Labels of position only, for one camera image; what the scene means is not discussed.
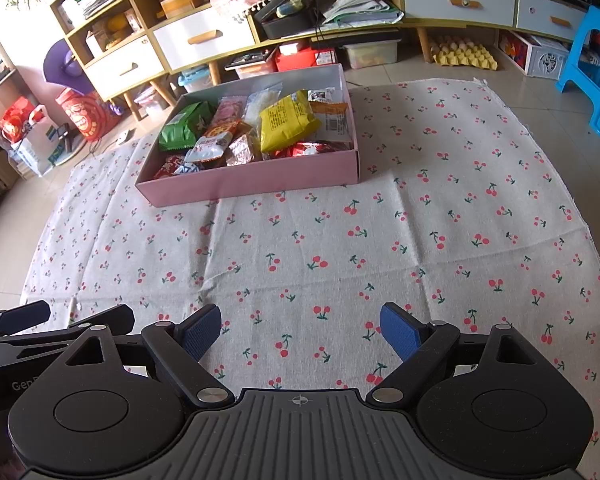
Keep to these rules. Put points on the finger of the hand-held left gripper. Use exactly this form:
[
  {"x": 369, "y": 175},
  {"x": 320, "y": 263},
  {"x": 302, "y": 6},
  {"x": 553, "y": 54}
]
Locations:
[
  {"x": 22, "y": 317},
  {"x": 115, "y": 317}
]

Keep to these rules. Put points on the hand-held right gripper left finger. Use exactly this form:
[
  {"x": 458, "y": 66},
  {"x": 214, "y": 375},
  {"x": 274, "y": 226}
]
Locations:
[{"x": 200, "y": 332}]

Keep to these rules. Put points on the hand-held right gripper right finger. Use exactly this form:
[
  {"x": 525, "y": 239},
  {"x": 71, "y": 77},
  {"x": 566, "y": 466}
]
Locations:
[{"x": 400, "y": 330}]

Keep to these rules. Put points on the pink cardboard box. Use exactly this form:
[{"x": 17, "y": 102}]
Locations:
[{"x": 255, "y": 180}]

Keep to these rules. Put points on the white sandwich packet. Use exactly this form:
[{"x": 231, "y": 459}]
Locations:
[{"x": 207, "y": 150}]

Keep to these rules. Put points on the brown cracker packet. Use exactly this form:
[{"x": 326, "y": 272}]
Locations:
[{"x": 242, "y": 150}]

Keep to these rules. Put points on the green snack packet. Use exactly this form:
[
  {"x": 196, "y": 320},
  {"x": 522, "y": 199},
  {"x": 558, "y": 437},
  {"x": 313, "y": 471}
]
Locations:
[{"x": 180, "y": 130}]

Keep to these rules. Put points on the orange-red dotted packet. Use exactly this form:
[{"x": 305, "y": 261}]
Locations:
[{"x": 220, "y": 132}]

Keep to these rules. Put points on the dark red snack packet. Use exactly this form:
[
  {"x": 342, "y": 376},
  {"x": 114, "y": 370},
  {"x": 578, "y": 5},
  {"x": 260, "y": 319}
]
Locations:
[{"x": 310, "y": 149}]

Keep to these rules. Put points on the orange snack packet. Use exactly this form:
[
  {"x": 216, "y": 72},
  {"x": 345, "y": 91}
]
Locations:
[{"x": 332, "y": 120}]

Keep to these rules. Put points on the pink nougat packet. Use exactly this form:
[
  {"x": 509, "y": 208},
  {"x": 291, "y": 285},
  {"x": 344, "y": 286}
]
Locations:
[{"x": 227, "y": 110}]

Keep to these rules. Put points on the yellow snack packet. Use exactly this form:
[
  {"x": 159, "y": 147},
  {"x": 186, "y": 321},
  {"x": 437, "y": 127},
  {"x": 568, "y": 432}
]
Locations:
[{"x": 285, "y": 120}]

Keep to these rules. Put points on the clear white bread packet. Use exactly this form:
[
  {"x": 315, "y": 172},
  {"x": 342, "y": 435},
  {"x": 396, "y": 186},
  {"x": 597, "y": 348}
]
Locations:
[{"x": 265, "y": 102}]

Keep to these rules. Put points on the silver snack packet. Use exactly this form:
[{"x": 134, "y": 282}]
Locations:
[{"x": 322, "y": 95}]

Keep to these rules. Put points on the white shopping bag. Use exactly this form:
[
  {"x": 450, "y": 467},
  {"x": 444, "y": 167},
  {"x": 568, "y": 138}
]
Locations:
[{"x": 37, "y": 150}]

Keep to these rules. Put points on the phone stand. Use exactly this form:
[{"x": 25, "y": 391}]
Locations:
[{"x": 67, "y": 147}]

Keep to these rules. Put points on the white charger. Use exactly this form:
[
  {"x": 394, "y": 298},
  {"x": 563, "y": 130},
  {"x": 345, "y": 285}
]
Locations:
[{"x": 125, "y": 135}]

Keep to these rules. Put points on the red gift bag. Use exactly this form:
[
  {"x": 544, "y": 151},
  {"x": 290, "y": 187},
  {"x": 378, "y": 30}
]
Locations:
[{"x": 17, "y": 120}]

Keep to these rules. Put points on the red cartoon bag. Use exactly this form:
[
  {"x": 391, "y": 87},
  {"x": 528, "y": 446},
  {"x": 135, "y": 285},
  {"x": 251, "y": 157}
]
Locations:
[{"x": 85, "y": 115}]

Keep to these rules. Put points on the wooden bookshelf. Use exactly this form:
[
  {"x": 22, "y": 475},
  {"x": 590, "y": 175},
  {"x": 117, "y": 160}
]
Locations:
[{"x": 0, "y": 110}]

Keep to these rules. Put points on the blue lid storage box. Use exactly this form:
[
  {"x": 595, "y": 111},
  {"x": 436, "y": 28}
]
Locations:
[{"x": 196, "y": 81}]

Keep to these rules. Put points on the small white drawer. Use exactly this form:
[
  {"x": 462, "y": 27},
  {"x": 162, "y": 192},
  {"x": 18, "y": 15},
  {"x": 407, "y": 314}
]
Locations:
[{"x": 117, "y": 67}]

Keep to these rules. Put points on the purple hat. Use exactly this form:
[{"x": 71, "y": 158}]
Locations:
[{"x": 62, "y": 67}]

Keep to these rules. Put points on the clear storage box black lid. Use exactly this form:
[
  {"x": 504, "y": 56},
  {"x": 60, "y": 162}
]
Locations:
[{"x": 250, "y": 66}]

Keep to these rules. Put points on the clear box yellow contents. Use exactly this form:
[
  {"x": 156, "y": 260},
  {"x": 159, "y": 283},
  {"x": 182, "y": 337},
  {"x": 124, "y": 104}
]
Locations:
[{"x": 370, "y": 55}]

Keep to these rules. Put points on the yellow egg tray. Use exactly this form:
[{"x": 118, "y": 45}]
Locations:
[{"x": 462, "y": 52}]

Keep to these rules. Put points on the red box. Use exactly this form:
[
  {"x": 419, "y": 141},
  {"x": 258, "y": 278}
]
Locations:
[{"x": 305, "y": 57}]

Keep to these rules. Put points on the wooden shelf cabinet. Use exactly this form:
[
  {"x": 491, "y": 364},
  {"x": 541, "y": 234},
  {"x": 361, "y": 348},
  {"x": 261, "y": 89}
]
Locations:
[{"x": 150, "y": 30}]

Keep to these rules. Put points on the wide white drawer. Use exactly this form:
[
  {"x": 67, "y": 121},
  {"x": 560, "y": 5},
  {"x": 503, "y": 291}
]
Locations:
[{"x": 205, "y": 37}]

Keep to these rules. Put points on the long wooden cabinet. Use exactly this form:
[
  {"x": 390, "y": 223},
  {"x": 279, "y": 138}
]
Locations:
[{"x": 410, "y": 30}]

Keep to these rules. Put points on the white printed box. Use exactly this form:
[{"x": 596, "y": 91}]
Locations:
[{"x": 547, "y": 57}]

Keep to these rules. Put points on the pile of papers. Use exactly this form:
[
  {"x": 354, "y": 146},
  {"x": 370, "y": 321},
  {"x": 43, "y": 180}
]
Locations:
[{"x": 360, "y": 7}]

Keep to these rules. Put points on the blue plastic stool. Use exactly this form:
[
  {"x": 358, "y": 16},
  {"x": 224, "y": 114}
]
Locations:
[{"x": 590, "y": 60}]

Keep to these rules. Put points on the wide grey drawer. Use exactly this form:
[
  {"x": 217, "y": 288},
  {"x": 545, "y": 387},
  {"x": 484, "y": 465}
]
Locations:
[{"x": 457, "y": 2}]

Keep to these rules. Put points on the small grey drawer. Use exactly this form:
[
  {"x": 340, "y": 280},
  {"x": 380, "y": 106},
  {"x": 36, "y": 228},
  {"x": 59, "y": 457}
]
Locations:
[{"x": 552, "y": 17}]

